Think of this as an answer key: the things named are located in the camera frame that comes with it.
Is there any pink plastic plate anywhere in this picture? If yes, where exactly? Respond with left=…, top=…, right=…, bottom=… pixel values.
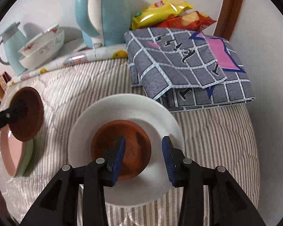
left=0, top=125, right=23, bottom=177

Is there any brown clay bowl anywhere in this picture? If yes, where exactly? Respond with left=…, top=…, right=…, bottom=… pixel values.
left=8, top=87, right=44, bottom=142
left=91, top=120, right=151, bottom=181

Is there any green plastic plate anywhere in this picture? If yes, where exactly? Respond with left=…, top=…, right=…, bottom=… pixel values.
left=15, top=139, right=34, bottom=177

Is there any large white ceramic bowl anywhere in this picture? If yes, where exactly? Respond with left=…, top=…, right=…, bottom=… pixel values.
left=68, top=94, right=185, bottom=207

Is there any patterned gift box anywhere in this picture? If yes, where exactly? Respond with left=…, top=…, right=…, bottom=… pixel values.
left=0, top=71, right=12, bottom=92

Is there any white bowl with grey scrolls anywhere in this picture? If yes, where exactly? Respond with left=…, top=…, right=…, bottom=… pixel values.
left=19, top=29, right=65, bottom=70

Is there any light blue thermos jug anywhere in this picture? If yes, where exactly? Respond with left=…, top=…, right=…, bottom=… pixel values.
left=0, top=22, right=27, bottom=76

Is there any patterned bowl with red bats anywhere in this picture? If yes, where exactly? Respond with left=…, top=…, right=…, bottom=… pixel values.
left=18, top=24, right=59, bottom=57

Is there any rolled fruit pattern mat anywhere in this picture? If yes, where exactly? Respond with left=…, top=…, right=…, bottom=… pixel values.
left=7, top=43, right=128, bottom=86

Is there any grey checked folded cloth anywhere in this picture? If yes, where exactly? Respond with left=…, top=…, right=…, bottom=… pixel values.
left=124, top=27, right=255, bottom=112

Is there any light blue electric kettle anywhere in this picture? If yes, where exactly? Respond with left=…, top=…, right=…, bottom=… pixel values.
left=75, top=0, right=131, bottom=48

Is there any orange chips bag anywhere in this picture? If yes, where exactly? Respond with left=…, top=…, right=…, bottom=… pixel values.
left=156, top=11, right=217, bottom=32

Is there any yellow chips bag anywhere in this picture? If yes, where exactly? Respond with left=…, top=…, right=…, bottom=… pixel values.
left=131, top=0, right=194, bottom=30

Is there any brown wooden door frame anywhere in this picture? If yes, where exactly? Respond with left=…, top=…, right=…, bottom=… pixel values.
left=214, top=0, right=243, bottom=40

